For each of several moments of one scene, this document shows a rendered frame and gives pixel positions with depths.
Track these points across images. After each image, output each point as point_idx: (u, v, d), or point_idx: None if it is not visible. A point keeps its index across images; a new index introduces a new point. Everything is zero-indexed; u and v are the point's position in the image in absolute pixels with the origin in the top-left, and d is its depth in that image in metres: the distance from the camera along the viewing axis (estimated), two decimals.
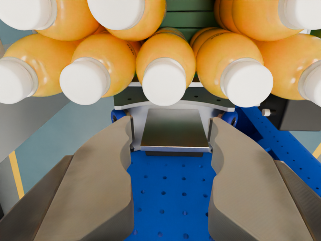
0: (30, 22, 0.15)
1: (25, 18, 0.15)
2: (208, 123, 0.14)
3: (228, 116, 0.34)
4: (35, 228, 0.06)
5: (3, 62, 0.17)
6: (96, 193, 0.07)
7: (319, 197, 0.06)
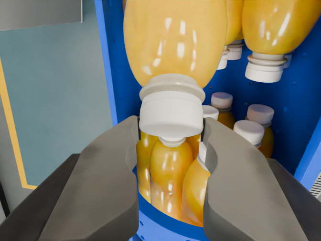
0: None
1: None
2: None
3: None
4: (41, 225, 0.06)
5: None
6: (101, 192, 0.07)
7: (310, 194, 0.07)
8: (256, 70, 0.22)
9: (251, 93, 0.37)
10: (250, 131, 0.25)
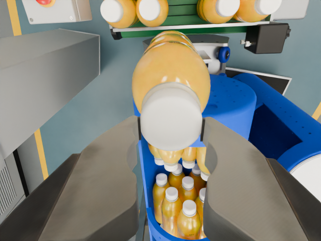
0: (184, 146, 0.12)
1: (178, 141, 0.12)
2: None
3: (223, 49, 0.52)
4: (41, 224, 0.06)
5: None
6: (102, 192, 0.07)
7: (310, 193, 0.07)
8: (203, 176, 0.55)
9: None
10: (205, 196, 0.59)
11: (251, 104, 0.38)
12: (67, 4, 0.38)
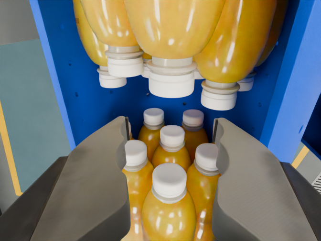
0: None
1: None
2: (213, 124, 0.14)
3: None
4: (30, 230, 0.06)
5: None
6: (92, 194, 0.07)
7: None
8: (208, 97, 0.21)
9: (222, 110, 0.36)
10: (209, 157, 0.25)
11: None
12: None
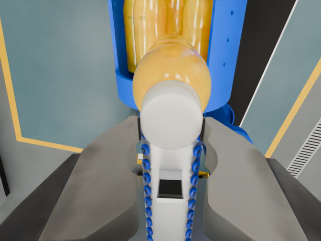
0: None
1: None
2: None
3: None
4: (41, 224, 0.06)
5: (182, 92, 0.11)
6: (102, 192, 0.07)
7: (310, 193, 0.07)
8: None
9: None
10: None
11: None
12: None
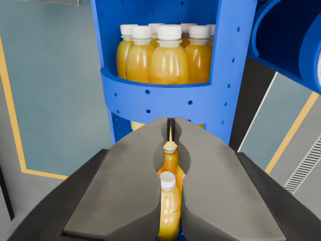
0: None
1: None
2: (170, 123, 0.14)
3: None
4: (68, 214, 0.06)
5: (169, 172, 0.48)
6: (126, 191, 0.07)
7: (276, 182, 0.07)
8: None
9: (212, 21, 0.45)
10: (199, 26, 0.33)
11: None
12: None
